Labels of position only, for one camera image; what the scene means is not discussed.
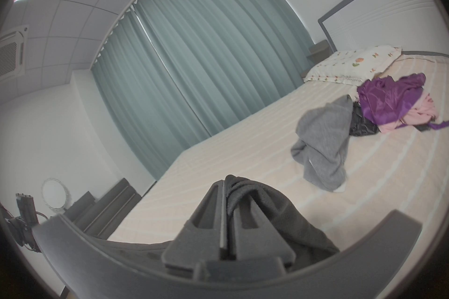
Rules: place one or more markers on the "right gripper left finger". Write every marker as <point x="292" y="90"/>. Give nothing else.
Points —
<point x="194" y="246"/>

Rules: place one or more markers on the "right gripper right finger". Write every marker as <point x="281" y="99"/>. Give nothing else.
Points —
<point x="259" y="245"/>

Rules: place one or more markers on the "black T-shirt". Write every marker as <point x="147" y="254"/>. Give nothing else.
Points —
<point x="301" y="231"/>

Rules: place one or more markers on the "black chest of drawers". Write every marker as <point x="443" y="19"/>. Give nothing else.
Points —
<point x="112" y="206"/>

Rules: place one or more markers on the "black dressing table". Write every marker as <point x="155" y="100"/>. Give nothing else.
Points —
<point x="82" y="204"/>

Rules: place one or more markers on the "grey garment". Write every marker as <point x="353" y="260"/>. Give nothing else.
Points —
<point x="326" y="143"/>

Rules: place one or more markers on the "black patterned garment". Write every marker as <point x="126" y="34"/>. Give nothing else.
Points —
<point x="361" y="126"/>

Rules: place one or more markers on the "blue-green curtain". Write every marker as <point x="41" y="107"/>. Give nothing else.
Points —
<point x="140" y="91"/>
<point x="217" y="31"/>

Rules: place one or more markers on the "purple garment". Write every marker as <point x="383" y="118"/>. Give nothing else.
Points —
<point x="386" y="98"/>

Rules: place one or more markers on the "grey bedside table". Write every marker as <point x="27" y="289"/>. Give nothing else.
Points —
<point x="320" y="50"/>

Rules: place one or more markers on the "white printed pillow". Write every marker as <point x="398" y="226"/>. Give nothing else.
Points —
<point x="354" y="63"/>

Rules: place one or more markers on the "pink garment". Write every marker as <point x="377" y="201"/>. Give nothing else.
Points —
<point x="421" y="112"/>

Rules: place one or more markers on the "ceiling air conditioner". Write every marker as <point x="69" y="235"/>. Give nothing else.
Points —
<point x="12" y="52"/>

